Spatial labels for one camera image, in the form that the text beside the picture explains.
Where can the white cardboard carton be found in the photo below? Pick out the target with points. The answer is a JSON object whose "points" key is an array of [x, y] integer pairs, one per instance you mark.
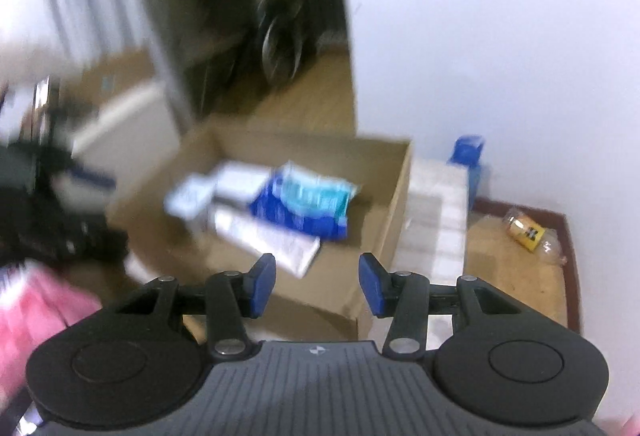
{"points": [[240, 183]]}

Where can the brown cardboard box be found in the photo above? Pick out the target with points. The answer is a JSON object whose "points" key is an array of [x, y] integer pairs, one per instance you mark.
{"points": [[380, 226]]}

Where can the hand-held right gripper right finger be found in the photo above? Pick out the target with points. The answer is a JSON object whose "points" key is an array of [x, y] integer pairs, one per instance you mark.
{"points": [[372, 286]]}

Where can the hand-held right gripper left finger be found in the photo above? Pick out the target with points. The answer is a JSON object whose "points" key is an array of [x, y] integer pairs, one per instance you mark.
{"points": [[262, 283]]}

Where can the clear bottle yellow label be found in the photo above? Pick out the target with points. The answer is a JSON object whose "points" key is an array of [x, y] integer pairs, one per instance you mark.
{"points": [[532, 233]]}

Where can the flat brown cardboard carton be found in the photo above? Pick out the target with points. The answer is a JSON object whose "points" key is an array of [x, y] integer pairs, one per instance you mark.
{"points": [[115, 75]]}

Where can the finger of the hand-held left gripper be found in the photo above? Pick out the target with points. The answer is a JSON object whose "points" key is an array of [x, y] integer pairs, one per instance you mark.
{"points": [[90, 177]]}

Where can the pink cloth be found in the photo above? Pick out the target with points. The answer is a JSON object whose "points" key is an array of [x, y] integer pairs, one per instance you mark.
{"points": [[35, 316]]}

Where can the blue bottle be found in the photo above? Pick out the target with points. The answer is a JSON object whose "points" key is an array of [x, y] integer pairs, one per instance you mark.
{"points": [[467, 160]]}

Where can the blue plastic packet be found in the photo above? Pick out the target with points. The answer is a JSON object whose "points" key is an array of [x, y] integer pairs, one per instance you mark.
{"points": [[290, 211]]}

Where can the black wheelchair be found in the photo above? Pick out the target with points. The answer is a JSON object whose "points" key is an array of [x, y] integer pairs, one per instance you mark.
{"points": [[280, 40]]}

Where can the white tube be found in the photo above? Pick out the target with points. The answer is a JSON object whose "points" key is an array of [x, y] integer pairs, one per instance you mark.
{"points": [[270, 241]]}

